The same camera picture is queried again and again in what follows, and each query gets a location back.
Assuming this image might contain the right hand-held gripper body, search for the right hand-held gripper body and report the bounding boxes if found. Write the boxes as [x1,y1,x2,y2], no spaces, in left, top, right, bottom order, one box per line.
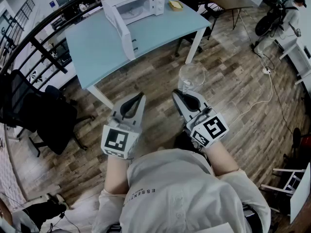
[186,107,230,148]

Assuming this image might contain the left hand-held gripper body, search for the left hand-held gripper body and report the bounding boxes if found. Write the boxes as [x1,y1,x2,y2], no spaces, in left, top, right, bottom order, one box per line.
[101,108,143,160]

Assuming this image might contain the white microwave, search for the white microwave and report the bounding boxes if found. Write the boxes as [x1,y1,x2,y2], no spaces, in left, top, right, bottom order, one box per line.
[100,0,166,61]

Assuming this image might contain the person's right forearm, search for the person's right forearm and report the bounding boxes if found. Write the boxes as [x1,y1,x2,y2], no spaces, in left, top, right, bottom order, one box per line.
[206,139,241,177]

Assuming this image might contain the person's left forearm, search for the person's left forearm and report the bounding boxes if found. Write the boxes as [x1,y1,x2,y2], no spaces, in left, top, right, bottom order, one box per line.
[104,154,131,196]

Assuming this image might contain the black wheeled office chair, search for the black wheeled office chair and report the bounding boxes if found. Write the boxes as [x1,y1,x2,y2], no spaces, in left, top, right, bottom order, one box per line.
[174,32,212,57]

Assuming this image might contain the black mesh office chair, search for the black mesh office chair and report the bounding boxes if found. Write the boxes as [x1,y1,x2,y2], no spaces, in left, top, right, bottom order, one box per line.
[0,69,96,158]

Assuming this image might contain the person's white shirt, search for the person's white shirt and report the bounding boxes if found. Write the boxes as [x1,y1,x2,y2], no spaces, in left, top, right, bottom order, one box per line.
[92,148,272,233]

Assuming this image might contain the black stool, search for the black stool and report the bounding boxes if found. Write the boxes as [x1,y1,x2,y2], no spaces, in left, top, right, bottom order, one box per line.
[283,127,302,160]

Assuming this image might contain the black thin-legged chair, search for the black thin-legged chair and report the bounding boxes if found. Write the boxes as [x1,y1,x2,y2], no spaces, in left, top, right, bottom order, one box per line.
[198,2,220,41]

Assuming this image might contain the yellow sponge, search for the yellow sponge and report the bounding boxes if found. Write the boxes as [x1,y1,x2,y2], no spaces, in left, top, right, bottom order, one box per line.
[169,0,184,12]

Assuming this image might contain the black scooter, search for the black scooter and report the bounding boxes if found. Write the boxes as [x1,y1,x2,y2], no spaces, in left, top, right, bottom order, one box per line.
[255,3,292,36]

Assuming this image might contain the white desk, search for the white desk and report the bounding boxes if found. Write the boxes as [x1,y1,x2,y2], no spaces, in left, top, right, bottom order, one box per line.
[274,36,311,86]

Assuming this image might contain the white panel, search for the white panel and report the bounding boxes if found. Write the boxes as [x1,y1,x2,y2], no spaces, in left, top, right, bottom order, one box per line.
[290,163,311,224]

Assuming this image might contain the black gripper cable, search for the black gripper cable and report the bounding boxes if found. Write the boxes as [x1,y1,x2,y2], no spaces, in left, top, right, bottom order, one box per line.
[191,139,207,155]

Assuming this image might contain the white power cable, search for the white power cable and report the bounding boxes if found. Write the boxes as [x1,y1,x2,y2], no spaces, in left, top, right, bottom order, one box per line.
[233,73,274,122]

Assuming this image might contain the black floor cable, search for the black floor cable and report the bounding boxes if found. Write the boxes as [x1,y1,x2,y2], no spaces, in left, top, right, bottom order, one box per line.
[267,54,296,133]

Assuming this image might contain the white stool frame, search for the white stool frame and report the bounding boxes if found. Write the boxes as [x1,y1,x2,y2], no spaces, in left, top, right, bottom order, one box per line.
[260,167,306,199]

